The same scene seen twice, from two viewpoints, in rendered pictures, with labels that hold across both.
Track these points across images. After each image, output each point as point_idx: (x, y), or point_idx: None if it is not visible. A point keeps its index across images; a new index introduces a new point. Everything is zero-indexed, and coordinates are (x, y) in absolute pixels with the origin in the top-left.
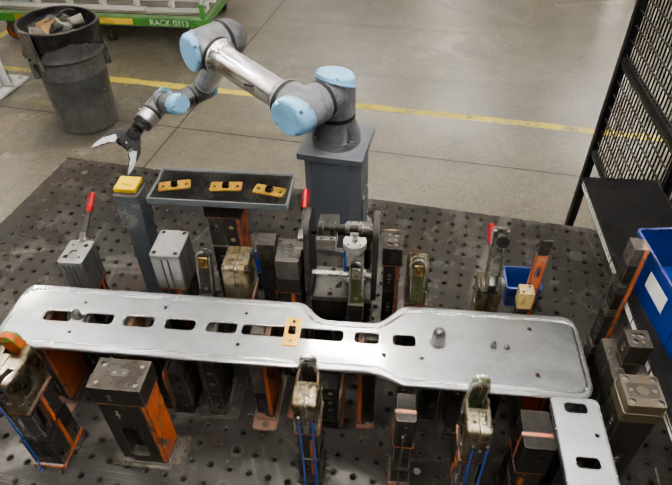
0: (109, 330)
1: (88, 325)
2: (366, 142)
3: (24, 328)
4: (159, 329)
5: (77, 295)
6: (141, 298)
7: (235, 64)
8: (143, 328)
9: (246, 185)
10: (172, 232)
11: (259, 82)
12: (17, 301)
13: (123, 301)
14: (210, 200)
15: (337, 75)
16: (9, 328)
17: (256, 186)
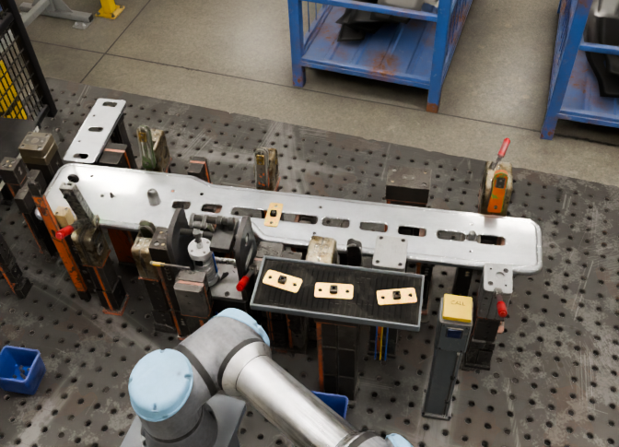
0: (436, 223)
1: (457, 229)
2: (137, 421)
3: (515, 229)
4: (391, 222)
5: (483, 258)
6: (417, 252)
7: (320, 404)
8: (405, 223)
9: (309, 292)
10: (390, 264)
11: (281, 370)
12: (541, 257)
13: (434, 250)
14: (349, 271)
15: (158, 361)
16: (529, 229)
17: (297, 288)
